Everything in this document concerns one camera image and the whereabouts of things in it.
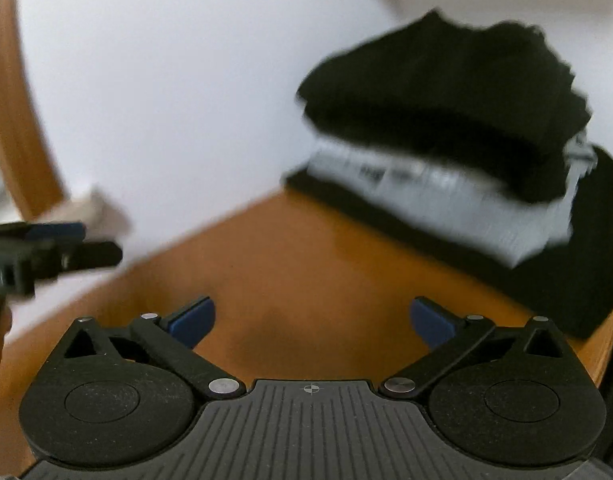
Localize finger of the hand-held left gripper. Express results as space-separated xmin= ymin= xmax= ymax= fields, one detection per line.
xmin=15 ymin=240 xmax=124 ymax=296
xmin=0 ymin=222 xmax=88 ymax=252

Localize black bag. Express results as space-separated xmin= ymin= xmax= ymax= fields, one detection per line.
xmin=284 ymin=145 xmax=613 ymax=341

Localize wooden window frame post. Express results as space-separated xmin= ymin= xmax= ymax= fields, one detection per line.
xmin=0 ymin=0 xmax=64 ymax=223

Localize white garment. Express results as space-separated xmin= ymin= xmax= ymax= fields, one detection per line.
xmin=306 ymin=137 xmax=575 ymax=268

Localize folded black garment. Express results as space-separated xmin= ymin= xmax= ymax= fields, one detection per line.
xmin=304 ymin=105 xmax=580 ymax=206

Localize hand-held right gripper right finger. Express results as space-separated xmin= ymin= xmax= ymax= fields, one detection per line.
xmin=379 ymin=296 xmax=586 ymax=401

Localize black pants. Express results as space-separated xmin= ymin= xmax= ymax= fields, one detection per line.
xmin=296 ymin=7 xmax=595 ymax=133

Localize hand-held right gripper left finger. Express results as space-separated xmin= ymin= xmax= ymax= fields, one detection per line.
xmin=43 ymin=296 xmax=247 ymax=401

